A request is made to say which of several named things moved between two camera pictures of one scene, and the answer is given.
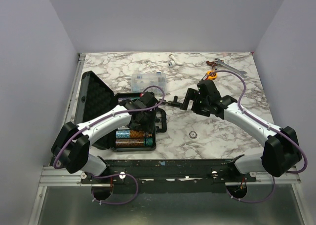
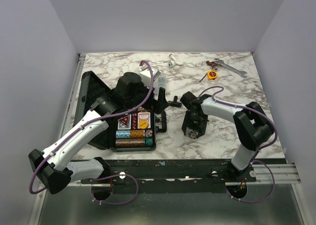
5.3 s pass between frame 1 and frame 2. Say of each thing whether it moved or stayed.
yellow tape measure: stayed
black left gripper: moved
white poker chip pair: stayed
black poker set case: stayed
